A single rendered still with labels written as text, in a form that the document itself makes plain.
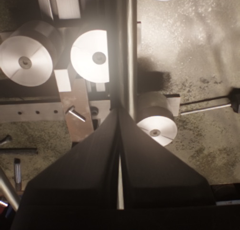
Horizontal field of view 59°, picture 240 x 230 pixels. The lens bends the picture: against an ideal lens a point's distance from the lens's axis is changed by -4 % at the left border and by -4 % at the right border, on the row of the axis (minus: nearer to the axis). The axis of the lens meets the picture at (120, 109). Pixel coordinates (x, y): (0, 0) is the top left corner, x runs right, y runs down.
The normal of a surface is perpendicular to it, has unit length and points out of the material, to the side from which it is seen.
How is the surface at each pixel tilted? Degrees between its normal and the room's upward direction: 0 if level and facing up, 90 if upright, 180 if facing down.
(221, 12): 0
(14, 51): 0
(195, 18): 0
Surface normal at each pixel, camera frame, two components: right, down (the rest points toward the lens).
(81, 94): 0.00, 0.62
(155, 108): 0.00, -0.05
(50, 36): 0.79, -0.49
